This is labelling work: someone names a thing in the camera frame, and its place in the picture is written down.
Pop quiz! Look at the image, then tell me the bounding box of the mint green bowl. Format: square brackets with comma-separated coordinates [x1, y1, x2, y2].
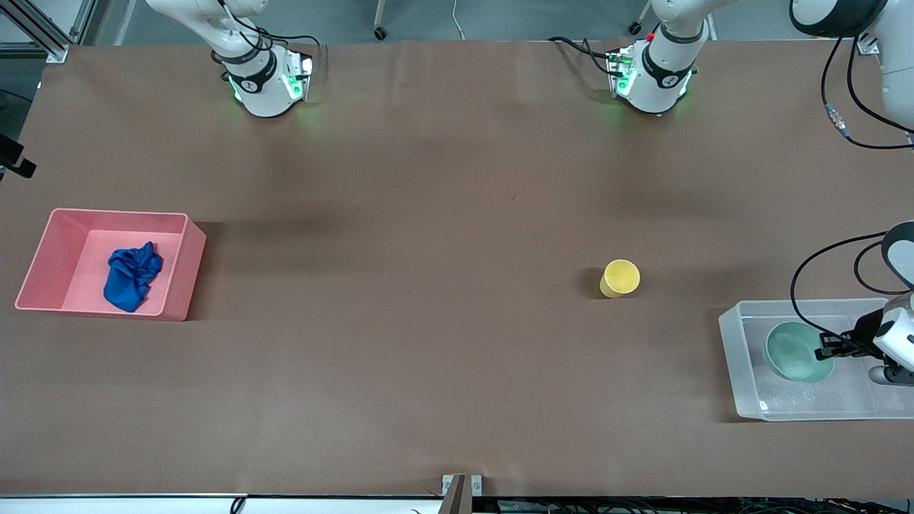
[765, 321, 836, 384]

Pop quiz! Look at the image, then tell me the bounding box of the blue cloth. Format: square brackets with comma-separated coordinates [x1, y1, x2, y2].
[104, 241, 164, 313]

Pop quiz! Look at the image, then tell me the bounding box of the clear plastic box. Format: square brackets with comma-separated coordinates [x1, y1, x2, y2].
[718, 298, 914, 422]

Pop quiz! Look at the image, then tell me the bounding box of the pink plastic bin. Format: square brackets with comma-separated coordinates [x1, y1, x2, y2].
[14, 208, 208, 322]

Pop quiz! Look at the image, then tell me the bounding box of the yellow plastic cup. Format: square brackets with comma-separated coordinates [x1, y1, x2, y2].
[599, 259, 641, 299]

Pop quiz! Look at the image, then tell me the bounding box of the white table edge strip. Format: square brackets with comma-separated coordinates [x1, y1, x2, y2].
[0, 493, 443, 514]

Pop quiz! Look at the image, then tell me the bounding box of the brown table cover sheet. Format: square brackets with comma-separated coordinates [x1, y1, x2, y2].
[0, 39, 914, 498]

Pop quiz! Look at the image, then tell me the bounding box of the aluminium frame profile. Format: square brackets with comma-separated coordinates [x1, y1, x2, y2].
[0, 0, 98, 65]

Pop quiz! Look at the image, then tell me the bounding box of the black right arm base cable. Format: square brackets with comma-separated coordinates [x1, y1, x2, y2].
[211, 0, 322, 69]

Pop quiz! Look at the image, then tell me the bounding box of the black arm base cable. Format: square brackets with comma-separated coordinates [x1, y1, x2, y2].
[211, 0, 322, 69]
[548, 36, 623, 76]

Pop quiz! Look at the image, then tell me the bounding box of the black left arm base cable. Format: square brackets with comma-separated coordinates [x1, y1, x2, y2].
[548, 36, 623, 76]

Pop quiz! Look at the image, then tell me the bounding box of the metal table edge bracket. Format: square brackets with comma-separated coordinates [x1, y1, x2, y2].
[441, 474, 483, 514]

